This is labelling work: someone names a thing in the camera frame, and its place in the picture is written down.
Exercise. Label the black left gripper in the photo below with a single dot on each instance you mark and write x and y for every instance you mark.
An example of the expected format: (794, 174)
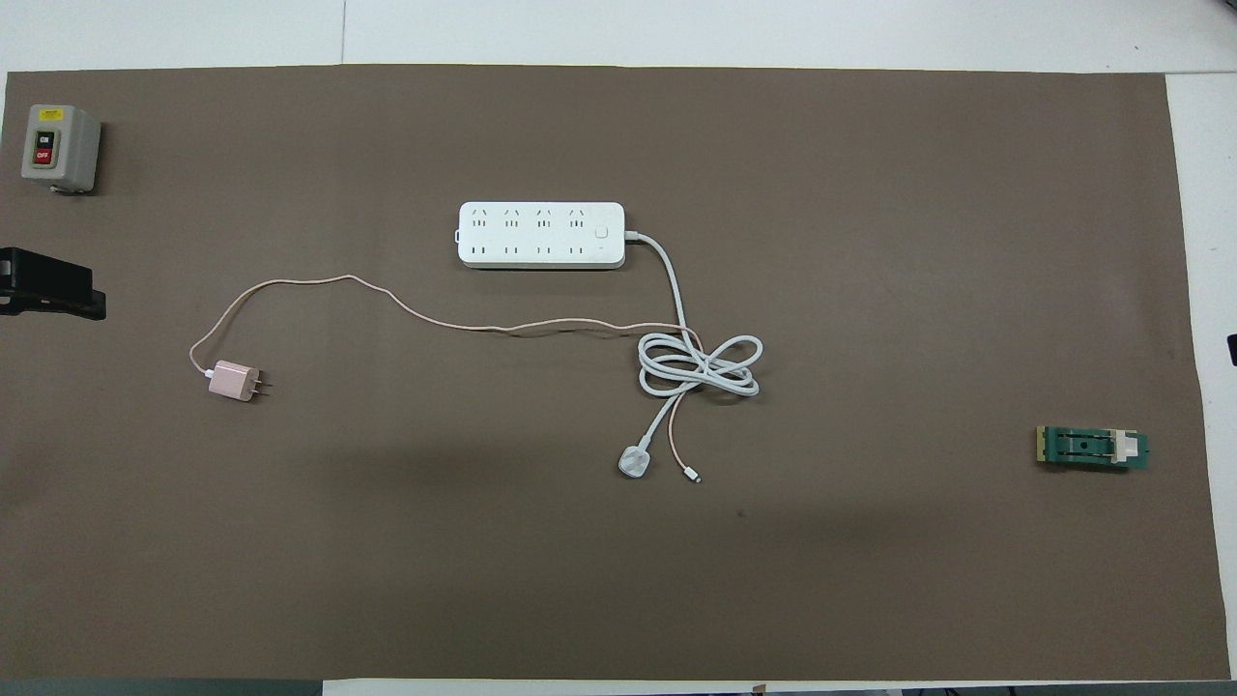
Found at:
(14, 280)

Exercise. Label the pink charger plug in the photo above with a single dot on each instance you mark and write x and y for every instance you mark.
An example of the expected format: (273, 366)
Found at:
(232, 380)

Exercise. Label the white power strip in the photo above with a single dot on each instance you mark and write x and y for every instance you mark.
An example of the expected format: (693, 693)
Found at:
(551, 232)

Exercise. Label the brown table mat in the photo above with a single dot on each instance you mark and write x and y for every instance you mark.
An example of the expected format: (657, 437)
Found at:
(580, 580)

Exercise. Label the grey on off switch box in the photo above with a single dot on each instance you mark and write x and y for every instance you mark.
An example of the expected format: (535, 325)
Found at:
(63, 145)

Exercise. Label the green knife switch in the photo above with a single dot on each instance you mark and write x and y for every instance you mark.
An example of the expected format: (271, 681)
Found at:
(1082, 447)

